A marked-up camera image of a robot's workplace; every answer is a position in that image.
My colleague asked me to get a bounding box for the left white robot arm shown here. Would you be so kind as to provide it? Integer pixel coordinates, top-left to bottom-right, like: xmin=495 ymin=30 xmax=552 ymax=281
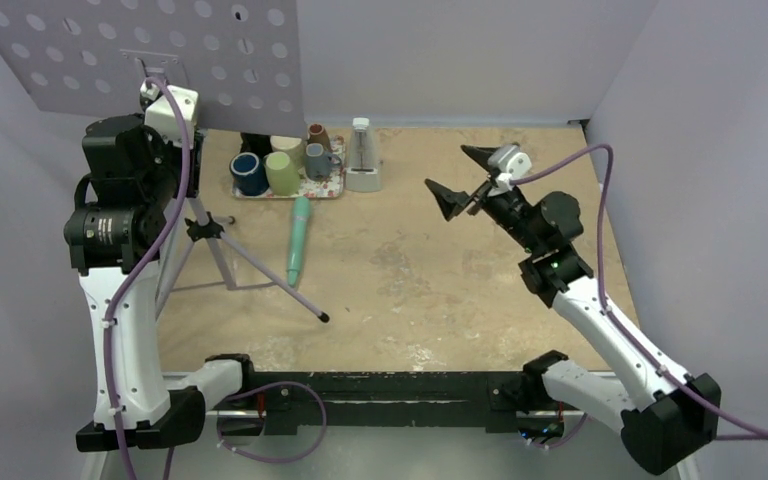
xmin=64 ymin=114 xmax=258 ymax=453

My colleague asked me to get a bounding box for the dark blue mug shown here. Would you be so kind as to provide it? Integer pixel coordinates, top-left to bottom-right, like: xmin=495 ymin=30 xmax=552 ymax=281
xmin=229 ymin=152 xmax=269 ymax=197

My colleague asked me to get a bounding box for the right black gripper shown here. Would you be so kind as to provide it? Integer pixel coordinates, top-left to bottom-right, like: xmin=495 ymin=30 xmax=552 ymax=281
xmin=424 ymin=146 xmax=542 ymax=254

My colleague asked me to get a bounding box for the purple cable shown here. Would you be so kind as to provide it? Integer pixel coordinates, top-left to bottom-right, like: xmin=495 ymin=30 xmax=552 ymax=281
xmin=102 ymin=76 xmax=328 ymax=480
xmin=509 ymin=144 xmax=768 ymax=452

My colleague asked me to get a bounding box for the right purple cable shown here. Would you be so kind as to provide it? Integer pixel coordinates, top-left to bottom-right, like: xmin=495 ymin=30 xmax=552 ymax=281
xmin=509 ymin=144 xmax=768 ymax=452

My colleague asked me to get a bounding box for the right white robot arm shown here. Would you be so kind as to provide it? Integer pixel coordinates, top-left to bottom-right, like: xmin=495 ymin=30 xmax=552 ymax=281
xmin=425 ymin=144 xmax=721 ymax=475

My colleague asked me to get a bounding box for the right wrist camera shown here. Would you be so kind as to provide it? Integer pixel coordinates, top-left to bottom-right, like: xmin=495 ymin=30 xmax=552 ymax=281
xmin=487 ymin=144 xmax=532 ymax=186

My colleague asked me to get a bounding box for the black mug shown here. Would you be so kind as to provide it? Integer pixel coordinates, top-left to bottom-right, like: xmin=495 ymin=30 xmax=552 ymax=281
xmin=239 ymin=132 xmax=273 ymax=158

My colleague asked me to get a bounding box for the green mug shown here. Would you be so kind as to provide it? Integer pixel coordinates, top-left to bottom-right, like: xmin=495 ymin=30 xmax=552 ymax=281
xmin=265 ymin=152 xmax=301 ymax=196

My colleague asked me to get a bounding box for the floral tray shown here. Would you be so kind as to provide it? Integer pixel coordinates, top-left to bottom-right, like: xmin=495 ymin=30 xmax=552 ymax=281
xmin=231 ymin=135 xmax=346 ymax=199

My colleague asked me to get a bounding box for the grey mug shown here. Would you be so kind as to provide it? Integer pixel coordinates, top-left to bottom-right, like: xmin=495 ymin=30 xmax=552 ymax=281
xmin=305 ymin=143 xmax=342 ymax=182

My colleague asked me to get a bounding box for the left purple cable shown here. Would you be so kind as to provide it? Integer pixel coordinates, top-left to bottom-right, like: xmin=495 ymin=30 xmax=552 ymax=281
xmin=102 ymin=76 xmax=328 ymax=480

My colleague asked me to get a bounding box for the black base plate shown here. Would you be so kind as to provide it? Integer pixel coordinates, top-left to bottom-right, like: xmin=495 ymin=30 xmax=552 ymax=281
xmin=214 ymin=370 xmax=587 ymax=439

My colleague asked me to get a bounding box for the perforated music stand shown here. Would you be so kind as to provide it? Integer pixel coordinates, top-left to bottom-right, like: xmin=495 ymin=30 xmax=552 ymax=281
xmin=0 ymin=0 xmax=331 ymax=325

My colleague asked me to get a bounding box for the white metronome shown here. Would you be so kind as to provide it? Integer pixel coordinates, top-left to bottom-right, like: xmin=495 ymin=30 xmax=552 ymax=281
xmin=345 ymin=117 xmax=382 ymax=193

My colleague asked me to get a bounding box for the aluminium frame rail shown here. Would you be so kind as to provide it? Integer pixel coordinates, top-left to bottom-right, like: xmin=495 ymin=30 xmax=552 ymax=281
xmin=79 ymin=370 xmax=700 ymax=480

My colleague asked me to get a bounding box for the cream mug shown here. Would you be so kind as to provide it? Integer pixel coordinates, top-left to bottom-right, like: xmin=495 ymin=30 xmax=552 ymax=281
xmin=270 ymin=135 xmax=306 ymax=170

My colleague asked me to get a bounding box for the brown mug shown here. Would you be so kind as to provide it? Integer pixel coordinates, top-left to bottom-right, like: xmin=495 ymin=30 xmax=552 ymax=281
xmin=307 ymin=123 xmax=332 ymax=152

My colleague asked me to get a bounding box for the teal cylindrical tool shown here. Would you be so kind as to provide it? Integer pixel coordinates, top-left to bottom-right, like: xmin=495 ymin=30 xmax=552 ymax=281
xmin=286 ymin=197 xmax=312 ymax=287

